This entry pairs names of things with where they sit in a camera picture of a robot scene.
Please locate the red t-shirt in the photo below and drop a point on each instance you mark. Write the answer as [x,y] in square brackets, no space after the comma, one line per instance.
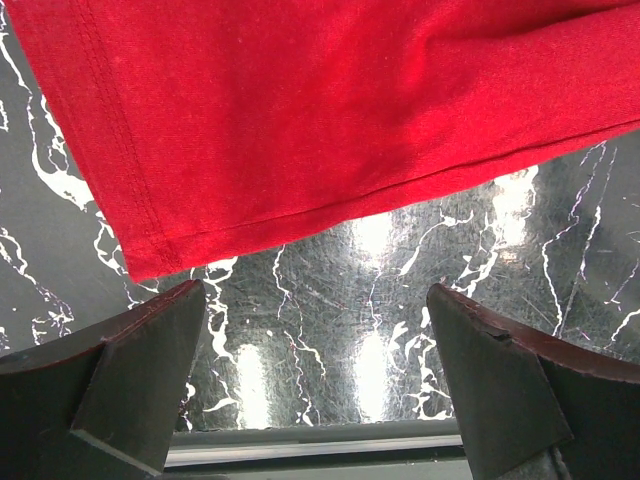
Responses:
[210,129]

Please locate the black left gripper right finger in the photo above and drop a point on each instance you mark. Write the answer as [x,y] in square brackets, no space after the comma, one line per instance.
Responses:
[532,406]

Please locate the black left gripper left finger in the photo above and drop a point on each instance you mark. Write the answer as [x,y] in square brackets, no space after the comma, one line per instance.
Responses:
[101,403]

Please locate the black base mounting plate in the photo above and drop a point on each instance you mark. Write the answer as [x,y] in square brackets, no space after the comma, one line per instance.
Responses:
[387,450]

